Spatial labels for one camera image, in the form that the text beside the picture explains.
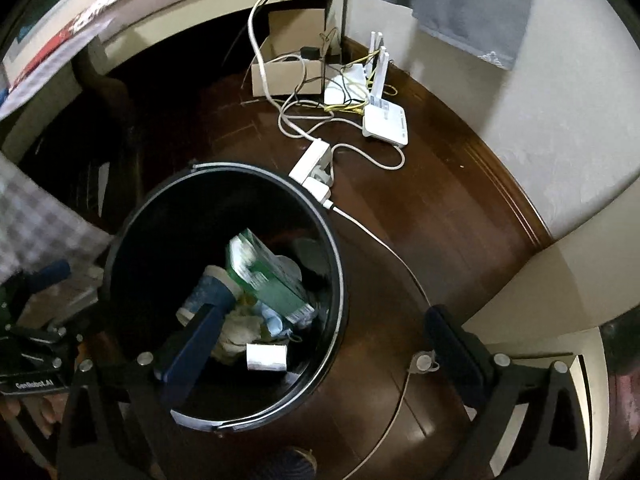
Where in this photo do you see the open cardboard box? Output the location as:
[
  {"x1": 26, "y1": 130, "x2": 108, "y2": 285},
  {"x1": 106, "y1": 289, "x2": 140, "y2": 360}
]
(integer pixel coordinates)
[{"x1": 251, "y1": 7, "x2": 341, "y2": 98}]

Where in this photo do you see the beige bed frame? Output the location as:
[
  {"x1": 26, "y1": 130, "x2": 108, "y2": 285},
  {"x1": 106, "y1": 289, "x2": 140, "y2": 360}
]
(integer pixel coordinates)
[{"x1": 0, "y1": 0, "x2": 347, "y2": 161}]

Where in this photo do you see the light blue face mask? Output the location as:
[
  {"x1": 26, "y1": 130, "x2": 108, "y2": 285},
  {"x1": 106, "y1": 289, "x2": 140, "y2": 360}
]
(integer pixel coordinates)
[{"x1": 260, "y1": 305, "x2": 296, "y2": 342}]

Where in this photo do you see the green carton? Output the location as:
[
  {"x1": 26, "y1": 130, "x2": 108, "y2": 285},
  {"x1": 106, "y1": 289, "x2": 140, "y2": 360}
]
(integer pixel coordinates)
[{"x1": 225, "y1": 228, "x2": 317, "y2": 326}]

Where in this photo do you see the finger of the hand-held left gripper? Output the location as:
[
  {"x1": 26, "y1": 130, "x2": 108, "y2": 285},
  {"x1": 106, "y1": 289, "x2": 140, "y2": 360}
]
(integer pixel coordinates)
[
  {"x1": 10, "y1": 325, "x2": 83, "y2": 361},
  {"x1": 27, "y1": 259, "x2": 72, "y2": 291}
]

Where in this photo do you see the blue paper cup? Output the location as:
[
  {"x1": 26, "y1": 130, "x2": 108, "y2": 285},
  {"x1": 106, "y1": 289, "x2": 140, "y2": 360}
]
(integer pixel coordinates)
[{"x1": 176, "y1": 264, "x2": 241, "y2": 326}]

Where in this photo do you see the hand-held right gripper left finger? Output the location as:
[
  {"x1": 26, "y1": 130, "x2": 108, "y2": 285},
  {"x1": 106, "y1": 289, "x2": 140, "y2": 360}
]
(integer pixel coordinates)
[{"x1": 55, "y1": 305, "x2": 226, "y2": 480}]

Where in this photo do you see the white charger plug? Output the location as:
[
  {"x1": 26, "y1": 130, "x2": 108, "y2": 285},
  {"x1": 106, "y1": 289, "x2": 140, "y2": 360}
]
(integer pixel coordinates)
[{"x1": 304, "y1": 162, "x2": 335, "y2": 211}]

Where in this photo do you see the white charger cable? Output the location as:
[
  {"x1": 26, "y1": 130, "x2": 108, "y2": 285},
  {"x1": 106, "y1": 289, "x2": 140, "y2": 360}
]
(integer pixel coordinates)
[{"x1": 327, "y1": 202, "x2": 441, "y2": 480}]

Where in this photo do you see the crumpled white tissue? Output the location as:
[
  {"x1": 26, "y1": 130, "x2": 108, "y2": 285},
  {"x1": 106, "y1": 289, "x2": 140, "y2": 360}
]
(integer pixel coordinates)
[{"x1": 212, "y1": 310, "x2": 266, "y2": 361}]

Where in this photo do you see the white power strip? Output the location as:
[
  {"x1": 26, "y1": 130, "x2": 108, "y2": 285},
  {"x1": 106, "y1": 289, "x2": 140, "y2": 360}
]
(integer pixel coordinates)
[{"x1": 289, "y1": 140, "x2": 332, "y2": 183}]

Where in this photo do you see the checked blanket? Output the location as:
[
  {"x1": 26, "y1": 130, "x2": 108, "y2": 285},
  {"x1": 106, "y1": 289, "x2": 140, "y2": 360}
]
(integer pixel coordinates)
[{"x1": 0, "y1": 152, "x2": 113, "y2": 286}]

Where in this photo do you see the hanging grey cloth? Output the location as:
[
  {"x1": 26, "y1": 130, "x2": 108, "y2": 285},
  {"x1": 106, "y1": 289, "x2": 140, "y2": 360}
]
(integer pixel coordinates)
[{"x1": 375, "y1": 0, "x2": 541, "y2": 71}]

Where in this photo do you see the thick white power cable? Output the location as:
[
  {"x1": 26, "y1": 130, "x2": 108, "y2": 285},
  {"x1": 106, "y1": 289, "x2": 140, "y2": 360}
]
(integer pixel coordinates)
[{"x1": 247, "y1": 0, "x2": 321, "y2": 143}]

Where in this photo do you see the grey plastic cup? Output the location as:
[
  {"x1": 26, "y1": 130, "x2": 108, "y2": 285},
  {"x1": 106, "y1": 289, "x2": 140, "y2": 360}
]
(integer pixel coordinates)
[{"x1": 275, "y1": 237, "x2": 323, "y2": 286}]

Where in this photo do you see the person's left hand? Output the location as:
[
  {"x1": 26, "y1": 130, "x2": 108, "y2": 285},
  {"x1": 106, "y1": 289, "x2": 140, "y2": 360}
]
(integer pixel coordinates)
[{"x1": 37, "y1": 400, "x2": 66, "y2": 436}]

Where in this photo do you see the dark ribbed slipper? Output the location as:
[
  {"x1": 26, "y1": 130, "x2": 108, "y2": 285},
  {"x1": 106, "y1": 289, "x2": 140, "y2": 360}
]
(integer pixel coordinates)
[{"x1": 260, "y1": 447, "x2": 318, "y2": 480}]

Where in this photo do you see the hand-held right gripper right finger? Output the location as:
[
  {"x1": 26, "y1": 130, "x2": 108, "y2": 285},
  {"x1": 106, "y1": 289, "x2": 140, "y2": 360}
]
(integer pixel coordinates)
[{"x1": 424, "y1": 304, "x2": 591, "y2": 480}]

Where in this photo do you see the flat white modem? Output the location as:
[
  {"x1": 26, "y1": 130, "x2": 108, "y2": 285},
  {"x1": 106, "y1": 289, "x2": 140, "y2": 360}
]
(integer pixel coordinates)
[{"x1": 362, "y1": 99, "x2": 408, "y2": 148}]

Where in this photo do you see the black round trash bin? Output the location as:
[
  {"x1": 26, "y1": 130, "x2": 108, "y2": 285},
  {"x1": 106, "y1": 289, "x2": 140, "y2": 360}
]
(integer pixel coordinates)
[{"x1": 102, "y1": 161, "x2": 347, "y2": 433}]

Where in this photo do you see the thin white cable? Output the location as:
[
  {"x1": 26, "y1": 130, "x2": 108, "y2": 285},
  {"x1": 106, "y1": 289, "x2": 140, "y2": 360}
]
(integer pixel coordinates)
[{"x1": 330, "y1": 142, "x2": 406, "y2": 172}]

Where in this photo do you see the small white box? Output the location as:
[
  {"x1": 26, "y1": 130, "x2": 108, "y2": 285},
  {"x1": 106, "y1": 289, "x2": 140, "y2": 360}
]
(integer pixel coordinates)
[{"x1": 246, "y1": 342, "x2": 288, "y2": 373}]

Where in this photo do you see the white router with antennas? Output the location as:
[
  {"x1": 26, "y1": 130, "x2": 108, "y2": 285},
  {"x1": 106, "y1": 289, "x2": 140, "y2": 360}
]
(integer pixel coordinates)
[{"x1": 324, "y1": 31, "x2": 391, "y2": 107}]

